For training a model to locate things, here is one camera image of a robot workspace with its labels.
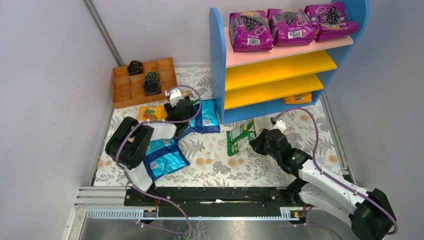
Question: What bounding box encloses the orange mango candy bag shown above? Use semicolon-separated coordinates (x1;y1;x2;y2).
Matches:
136;105;168;122

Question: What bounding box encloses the yellow green Fox's candy bag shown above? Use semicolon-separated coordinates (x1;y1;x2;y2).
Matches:
181;90;200;105

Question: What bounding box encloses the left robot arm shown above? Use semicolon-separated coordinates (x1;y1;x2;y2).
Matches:
105;99;201;192

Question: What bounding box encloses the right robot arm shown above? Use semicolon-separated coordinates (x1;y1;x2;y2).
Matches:
249;129;396;240

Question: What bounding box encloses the blue candy bag right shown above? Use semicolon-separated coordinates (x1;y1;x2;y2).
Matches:
189;99;221;134

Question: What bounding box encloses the large blue candy bag front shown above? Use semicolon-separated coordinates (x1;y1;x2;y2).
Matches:
143;138;190;181

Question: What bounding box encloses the orange candy bag under shelf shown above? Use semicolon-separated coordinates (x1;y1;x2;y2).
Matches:
283;92;312;105

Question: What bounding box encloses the blue shelf unit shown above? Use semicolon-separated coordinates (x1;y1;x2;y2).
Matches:
209;0;370;124

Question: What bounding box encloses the left purple candy bag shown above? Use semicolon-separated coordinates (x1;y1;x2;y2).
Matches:
228;10;274;53

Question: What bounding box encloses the purple candy bag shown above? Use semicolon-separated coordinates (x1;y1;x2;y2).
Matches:
304;1;359;42
267;8;315;47
228;10;274;53

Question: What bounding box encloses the middle purple candy bag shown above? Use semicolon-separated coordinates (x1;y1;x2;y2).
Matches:
267;8;315;47

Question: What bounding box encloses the right purple candy bag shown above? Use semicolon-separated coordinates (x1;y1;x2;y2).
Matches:
304;1;359;42

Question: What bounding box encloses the floral table mat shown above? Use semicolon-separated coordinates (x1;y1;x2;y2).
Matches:
93;67;343;187

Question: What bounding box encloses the black tape roll front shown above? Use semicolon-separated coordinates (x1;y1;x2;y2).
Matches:
142;80;162;96

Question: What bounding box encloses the black tape roll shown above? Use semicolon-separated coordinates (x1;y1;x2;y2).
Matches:
127;60;144;76
142;80;162;96
144;71;160;81

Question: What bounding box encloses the black tape roll middle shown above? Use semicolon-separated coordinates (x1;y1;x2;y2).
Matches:
144;71;160;81

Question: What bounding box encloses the wooden compartment tray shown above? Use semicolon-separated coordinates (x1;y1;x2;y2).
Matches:
112;57;177;109

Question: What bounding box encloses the black tape roll back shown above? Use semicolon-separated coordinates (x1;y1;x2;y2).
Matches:
127;60;144;76

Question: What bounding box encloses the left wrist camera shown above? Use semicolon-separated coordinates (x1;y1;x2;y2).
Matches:
165;88;192;107

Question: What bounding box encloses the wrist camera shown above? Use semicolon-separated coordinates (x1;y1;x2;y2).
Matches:
165;88;192;107
270;117;287;133

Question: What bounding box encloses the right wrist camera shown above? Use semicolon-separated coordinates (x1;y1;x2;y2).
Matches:
270;117;287;133

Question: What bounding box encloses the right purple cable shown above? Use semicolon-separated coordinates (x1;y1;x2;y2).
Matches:
270;107;399;235

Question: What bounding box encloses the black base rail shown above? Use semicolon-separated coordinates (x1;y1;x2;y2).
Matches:
124;187;308;219

